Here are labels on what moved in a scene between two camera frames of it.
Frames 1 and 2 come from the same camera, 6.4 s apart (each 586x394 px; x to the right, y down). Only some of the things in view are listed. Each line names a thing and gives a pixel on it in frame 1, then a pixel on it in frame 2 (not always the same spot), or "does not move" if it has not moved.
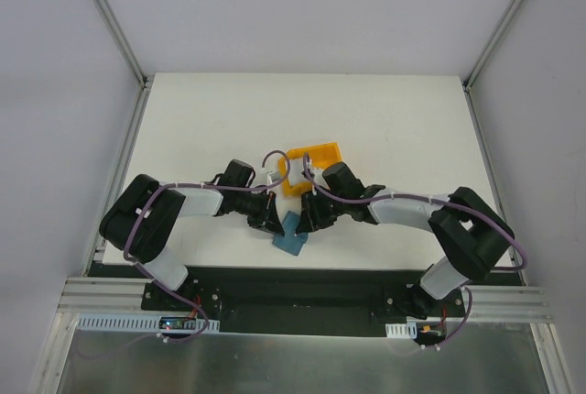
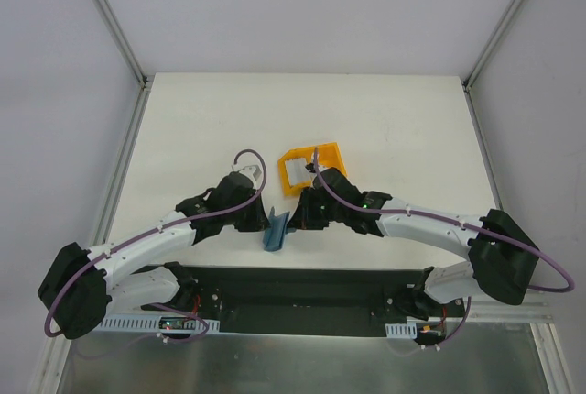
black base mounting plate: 299,300 does not move
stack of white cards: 295,173 does not move
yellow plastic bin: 321,156 does not move
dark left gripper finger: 274,223 to 252,217
